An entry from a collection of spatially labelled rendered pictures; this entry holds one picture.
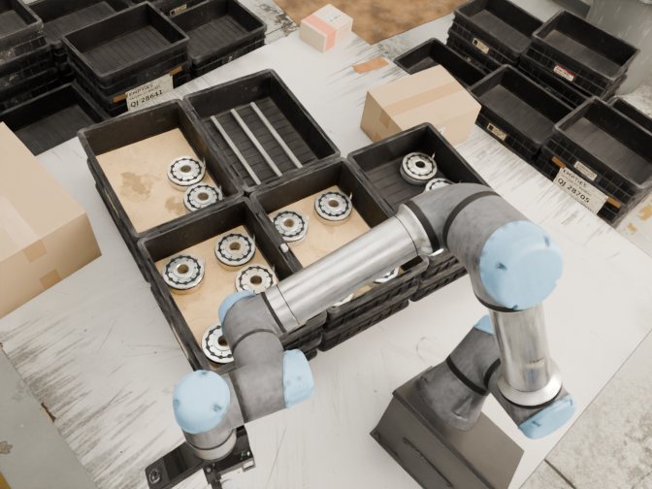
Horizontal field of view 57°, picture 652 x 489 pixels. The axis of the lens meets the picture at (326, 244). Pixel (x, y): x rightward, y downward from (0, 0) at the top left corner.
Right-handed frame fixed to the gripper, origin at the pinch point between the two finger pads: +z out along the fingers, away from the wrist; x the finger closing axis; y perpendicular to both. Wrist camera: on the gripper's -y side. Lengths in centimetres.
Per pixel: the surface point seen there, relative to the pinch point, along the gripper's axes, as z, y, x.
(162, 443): 29.3, -8.5, 22.5
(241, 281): 12, 21, 46
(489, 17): 55, 197, 177
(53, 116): 57, -14, 186
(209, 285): 15, 14, 50
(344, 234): 16, 52, 52
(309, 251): 16, 41, 51
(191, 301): 15, 8, 48
